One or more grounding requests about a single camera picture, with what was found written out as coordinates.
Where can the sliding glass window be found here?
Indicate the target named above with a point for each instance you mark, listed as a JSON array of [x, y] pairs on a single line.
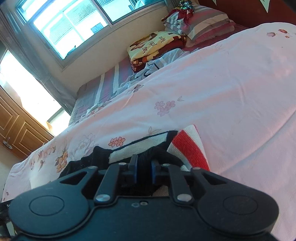
[[69, 23]]

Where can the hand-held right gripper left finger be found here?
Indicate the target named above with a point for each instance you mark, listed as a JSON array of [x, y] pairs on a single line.
[[135, 172]]

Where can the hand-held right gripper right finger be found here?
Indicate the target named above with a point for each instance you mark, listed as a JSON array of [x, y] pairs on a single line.
[[153, 172]]

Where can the folded yellow cartoon blanket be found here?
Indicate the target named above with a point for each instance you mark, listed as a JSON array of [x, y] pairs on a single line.
[[150, 46]]

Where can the grey curtain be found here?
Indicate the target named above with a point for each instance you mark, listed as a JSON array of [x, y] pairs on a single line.
[[34, 69]]

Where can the striped purple mattress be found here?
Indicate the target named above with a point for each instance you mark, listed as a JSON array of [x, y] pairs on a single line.
[[104, 85]]

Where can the striped pink grey pillow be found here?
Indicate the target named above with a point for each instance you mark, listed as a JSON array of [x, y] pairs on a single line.
[[208, 23]]

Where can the brown wooden door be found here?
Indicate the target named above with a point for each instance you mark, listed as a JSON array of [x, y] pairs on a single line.
[[18, 132]]

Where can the shiny multicolour ribbon bow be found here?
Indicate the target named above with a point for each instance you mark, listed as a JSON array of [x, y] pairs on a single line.
[[185, 8]]

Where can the red scalloped headboard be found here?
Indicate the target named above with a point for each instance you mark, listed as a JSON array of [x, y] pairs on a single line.
[[242, 11]]

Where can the striped cartoon knit sweater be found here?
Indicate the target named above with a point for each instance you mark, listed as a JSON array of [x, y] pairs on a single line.
[[189, 146]]

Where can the pink floral blanket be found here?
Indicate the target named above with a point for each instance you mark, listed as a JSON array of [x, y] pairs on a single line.
[[208, 92]]

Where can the light blue cloth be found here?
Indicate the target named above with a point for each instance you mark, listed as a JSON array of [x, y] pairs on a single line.
[[157, 63]]

